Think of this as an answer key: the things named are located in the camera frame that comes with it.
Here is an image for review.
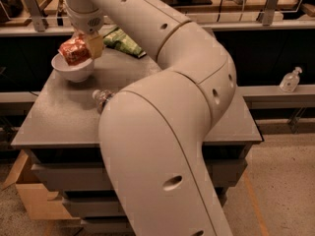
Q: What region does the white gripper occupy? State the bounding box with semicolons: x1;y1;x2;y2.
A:
65;1;104;59

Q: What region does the crushed red coke can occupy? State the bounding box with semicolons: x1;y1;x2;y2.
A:
58;35;91;66

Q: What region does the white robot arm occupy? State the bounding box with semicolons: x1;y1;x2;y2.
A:
66;0;236;236

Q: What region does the white bowl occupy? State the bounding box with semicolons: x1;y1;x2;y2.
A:
51;54;95;83

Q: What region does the green chip bag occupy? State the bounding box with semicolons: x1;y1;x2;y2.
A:
103;27;146;58

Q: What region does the clear plastic water bottle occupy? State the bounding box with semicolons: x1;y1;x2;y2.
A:
93;89;115;113

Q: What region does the grey drawer cabinet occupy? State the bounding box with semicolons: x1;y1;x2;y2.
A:
11;28;263;234

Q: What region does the cardboard box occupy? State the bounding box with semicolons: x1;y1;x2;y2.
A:
1;150;73;220

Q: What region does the hand sanitizer bottle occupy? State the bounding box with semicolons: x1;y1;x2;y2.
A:
280;67;302;92

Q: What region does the left metal bracket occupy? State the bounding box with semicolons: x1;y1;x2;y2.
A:
24;0;46;32

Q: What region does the metal bracket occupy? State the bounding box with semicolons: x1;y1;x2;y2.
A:
24;0;46;32
257;0;279;26

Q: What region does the right metal bracket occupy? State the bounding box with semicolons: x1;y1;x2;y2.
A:
257;0;279;26

